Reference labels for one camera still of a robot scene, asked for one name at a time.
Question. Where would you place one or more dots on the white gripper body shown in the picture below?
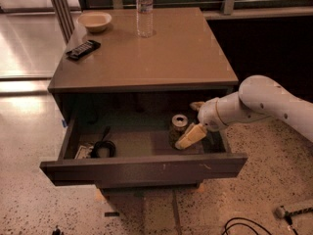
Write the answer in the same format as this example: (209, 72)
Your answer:
(208, 116)

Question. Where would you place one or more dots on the beige bowl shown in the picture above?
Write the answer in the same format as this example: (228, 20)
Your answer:
(94, 22)

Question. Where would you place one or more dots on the orange soda can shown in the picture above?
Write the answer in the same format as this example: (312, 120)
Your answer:
(177, 128)

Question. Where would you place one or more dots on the white power strip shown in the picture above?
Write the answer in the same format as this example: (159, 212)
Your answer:
(294, 208)

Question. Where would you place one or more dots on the open grey top drawer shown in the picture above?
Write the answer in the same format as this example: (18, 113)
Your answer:
(129, 133)

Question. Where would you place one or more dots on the white paper card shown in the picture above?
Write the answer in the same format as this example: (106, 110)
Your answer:
(84, 151)

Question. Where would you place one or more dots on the black remote control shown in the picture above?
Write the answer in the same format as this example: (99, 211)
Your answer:
(82, 50)

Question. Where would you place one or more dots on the grey cabinet with counter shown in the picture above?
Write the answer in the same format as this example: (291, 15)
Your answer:
(181, 56)

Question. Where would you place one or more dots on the clear plastic water bottle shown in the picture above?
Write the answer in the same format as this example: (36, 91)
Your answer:
(144, 9)

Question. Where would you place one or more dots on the blue tape piece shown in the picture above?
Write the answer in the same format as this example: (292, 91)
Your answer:
(64, 123)

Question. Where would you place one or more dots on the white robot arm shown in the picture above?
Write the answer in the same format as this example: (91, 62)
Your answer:
(258, 97)

